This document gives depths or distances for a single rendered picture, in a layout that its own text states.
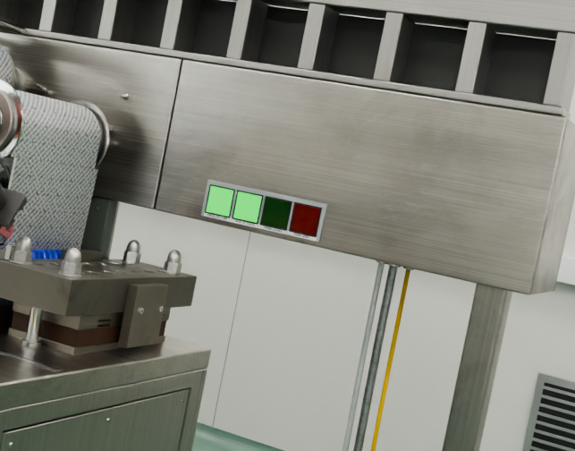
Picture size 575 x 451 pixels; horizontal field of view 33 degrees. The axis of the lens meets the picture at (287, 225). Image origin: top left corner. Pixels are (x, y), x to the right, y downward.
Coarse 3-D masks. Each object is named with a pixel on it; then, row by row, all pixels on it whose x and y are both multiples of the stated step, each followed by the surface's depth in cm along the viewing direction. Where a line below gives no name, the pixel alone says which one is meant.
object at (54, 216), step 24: (24, 168) 169; (48, 168) 175; (72, 168) 181; (24, 192) 171; (48, 192) 176; (72, 192) 183; (24, 216) 172; (48, 216) 178; (72, 216) 184; (0, 240) 168; (48, 240) 180; (72, 240) 186
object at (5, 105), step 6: (0, 90) 167; (0, 96) 167; (6, 96) 167; (0, 102) 167; (6, 102) 166; (6, 108) 166; (12, 108) 166; (6, 114) 166; (12, 114) 166; (6, 120) 166; (12, 120) 166; (6, 126) 166; (12, 126) 166; (0, 132) 166; (6, 132) 166; (12, 132) 166; (0, 138) 166; (6, 138) 166; (0, 144) 166
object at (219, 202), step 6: (210, 192) 187; (216, 192) 186; (222, 192) 186; (228, 192) 185; (210, 198) 187; (216, 198) 186; (222, 198) 186; (228, 198) 185; (210, 204) 187; (216, 204) 186; (222, 204) 186; (228, 204) 185; (210, 210) 187; (216, 210) 186; (222, 210) 186; (228, 210) 185; (228, 216) 185
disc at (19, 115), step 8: (0, 80) 168; (0, 88) 168; (8, 88) 167; (8, 96) 167; (16, 96) 166; (16, 104) 166; (16, 112) 166; (16, 120) 166; (16, 128) 166; (16, 136) 166; (8, 144) 167; (16, 144) 166; (0, 152) 167; (8, 152) 167
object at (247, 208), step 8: (240, 192) 184; (240, 200) 184; (248, 200) 183; (256, 200) 183; (240, 208) 184; (248, 208) 183; (256, 208) 183; (240, 216) 184; (248, 216) 183; (256, 216) 183
